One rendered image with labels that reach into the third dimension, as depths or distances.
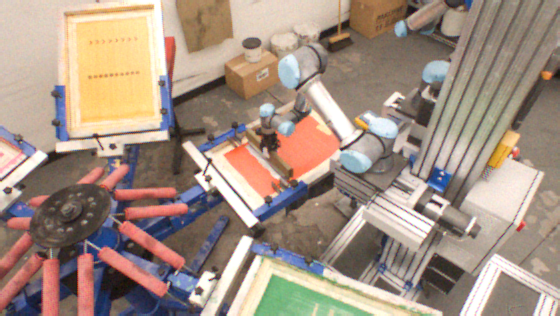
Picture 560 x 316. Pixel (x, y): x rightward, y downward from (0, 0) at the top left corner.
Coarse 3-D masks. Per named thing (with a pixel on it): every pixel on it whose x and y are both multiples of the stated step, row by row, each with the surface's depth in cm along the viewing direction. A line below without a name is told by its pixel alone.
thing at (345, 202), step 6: (354, 120) 227; (360, 120) 225; (366, 126) 221; (342, 198) 300; (348, 198) 300; (336, 204) 297; (342, 204) 297; (348, 204) 296; (354, 204) 290; (360, 204) 296; (342, 210) 293; (348, 210) 292; (354, 210) 292; (348, 216) 289
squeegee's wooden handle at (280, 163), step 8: (248, 128) 209; (248, 136) 210; (256, 136) 205; (256, 144) 206; (272, 152) 196; (272, 160) 198; (280, 160) 192; (280, 168) 194; (288, 168) 188; (288, 176) 190
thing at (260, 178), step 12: (336, 144) 212; (324, 156) 206; (264, 168) 201; (300, 168) 201; (312, 168) 200; (252, 180) 196; (264, 180) 196; (276, 180) 195; (288, 180) 195; (264, 192) 190
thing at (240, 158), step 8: (304, 120) 227; (312, 120) 227; (312, 128) 222; (232, 152) 211; (240, 152) 210; (248, 152) 210; (232, 160) 206; (240, 160) 206; (248, 160) 206; (256, 160) 206; (240, 168) 202; (248, 168) 202
